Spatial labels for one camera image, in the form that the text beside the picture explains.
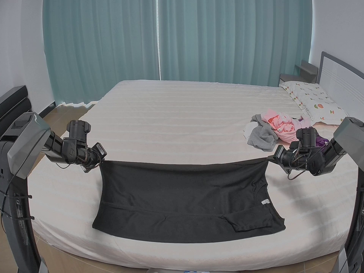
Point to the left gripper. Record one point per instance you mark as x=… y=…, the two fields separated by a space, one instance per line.
x=92 y=156

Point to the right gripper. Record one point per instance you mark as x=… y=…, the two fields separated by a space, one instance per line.
x=285 y=155

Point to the black T-shirt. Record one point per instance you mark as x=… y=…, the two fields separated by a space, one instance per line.
x=184 y=198

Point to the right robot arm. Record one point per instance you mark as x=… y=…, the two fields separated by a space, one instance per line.
x=347 y=135

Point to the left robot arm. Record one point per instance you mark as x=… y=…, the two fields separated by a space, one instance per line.
x=25 y=144

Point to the bed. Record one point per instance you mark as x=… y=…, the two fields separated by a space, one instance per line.
x=176 y=118

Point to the grey garment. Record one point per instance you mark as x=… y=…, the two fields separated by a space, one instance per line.
x=263 y=138

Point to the pink garment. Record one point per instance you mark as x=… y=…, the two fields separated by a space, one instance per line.
x=284 y=126

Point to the white garment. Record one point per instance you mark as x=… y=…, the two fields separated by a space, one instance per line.
x=248 y=129

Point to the purple garment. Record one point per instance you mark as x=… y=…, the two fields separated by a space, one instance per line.
x=322 y=140

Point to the white printed pillow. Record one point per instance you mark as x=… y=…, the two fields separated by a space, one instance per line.
x=315 y=99

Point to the grey bedside table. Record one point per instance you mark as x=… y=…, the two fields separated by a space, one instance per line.
x=301 y=74

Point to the blue-green curtain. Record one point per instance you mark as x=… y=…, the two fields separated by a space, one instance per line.
x=233 y=33
x=99 y=38

